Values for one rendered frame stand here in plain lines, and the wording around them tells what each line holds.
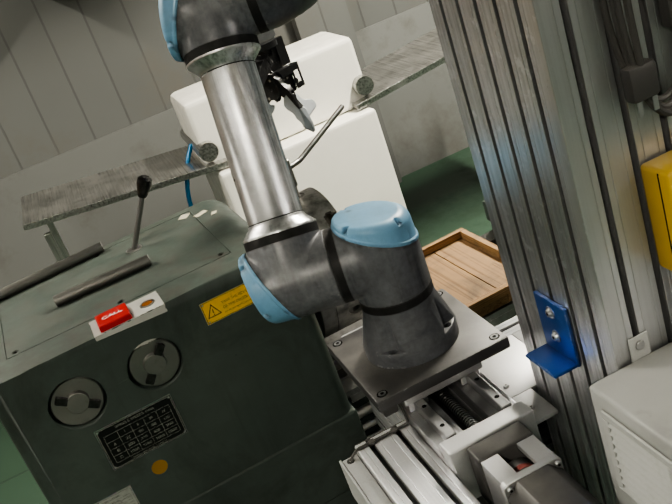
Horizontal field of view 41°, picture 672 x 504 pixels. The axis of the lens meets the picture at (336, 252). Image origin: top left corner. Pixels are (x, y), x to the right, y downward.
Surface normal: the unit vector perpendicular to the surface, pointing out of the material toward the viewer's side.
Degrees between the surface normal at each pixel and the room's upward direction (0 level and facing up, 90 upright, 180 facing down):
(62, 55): 90
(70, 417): 90
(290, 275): 67
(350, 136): 90
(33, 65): 90
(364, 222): 8
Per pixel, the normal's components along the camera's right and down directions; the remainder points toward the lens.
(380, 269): 0.04, 0.40
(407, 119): 0.34, 0.29
